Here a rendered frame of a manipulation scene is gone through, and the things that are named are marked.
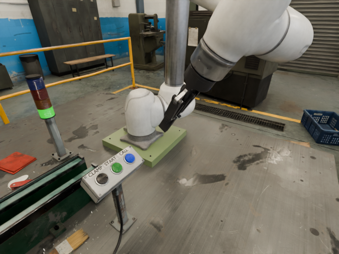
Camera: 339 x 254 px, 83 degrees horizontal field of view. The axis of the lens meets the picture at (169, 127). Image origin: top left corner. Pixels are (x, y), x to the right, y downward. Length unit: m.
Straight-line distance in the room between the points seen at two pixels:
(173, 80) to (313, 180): 0.78
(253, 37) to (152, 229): 0.64
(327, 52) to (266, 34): 6.33
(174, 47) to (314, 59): 5.99
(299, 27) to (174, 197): 0.66
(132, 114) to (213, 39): 0.63
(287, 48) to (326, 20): 6.15
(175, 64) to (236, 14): 0.60
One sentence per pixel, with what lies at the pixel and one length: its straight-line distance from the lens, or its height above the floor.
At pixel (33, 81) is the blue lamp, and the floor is 1.20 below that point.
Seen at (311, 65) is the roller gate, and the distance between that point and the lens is 6.76.
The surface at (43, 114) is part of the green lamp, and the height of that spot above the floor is 1.05.
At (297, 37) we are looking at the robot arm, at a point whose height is 1.40.
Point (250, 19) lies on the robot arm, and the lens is 0.38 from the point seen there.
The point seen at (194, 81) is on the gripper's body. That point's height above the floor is 1.31.
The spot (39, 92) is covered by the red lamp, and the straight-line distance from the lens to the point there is 0.98.
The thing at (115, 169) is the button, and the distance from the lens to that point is 0.55.
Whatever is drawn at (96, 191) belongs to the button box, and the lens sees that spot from 0.53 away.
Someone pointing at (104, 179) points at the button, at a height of 1.07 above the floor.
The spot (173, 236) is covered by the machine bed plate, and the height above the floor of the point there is 0.80.
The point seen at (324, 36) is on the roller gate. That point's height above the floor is 0.95.
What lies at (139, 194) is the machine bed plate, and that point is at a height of 0.80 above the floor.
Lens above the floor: 1.44
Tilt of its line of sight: 31 degrees down
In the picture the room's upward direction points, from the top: straight up
